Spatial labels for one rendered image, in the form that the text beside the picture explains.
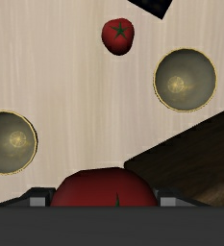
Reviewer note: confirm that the grey porcelain bowl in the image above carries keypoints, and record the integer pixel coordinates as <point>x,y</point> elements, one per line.
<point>185,79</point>
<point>8,142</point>

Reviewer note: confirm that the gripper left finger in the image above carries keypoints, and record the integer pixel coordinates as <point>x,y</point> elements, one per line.
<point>38,197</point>

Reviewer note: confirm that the brown cutting board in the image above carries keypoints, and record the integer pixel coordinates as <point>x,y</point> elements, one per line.
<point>193,160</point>

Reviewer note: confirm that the red tomato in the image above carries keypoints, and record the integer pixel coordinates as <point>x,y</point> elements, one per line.
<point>118,36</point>
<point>104,189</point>

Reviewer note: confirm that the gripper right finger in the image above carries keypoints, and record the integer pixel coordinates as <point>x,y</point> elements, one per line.
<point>166,198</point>

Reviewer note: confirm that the cabinet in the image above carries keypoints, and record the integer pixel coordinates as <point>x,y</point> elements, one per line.
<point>153,7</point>

